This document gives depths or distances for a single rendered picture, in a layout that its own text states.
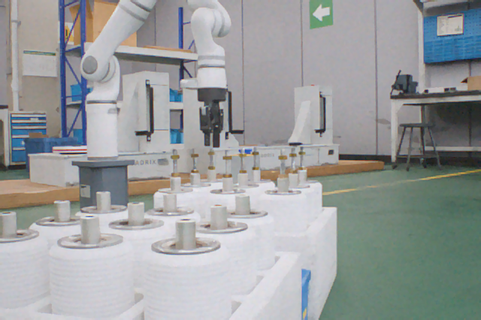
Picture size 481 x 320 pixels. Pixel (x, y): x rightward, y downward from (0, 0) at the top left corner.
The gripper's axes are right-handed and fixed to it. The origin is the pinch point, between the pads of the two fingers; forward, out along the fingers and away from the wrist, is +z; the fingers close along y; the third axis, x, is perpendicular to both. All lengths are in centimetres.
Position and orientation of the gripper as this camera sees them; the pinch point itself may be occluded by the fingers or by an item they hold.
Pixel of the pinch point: (212, 143)
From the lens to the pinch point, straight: 137.7
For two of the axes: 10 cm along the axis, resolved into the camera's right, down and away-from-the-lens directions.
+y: 2.5, -0.5, 9.7
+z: 0.1, 10.0, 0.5
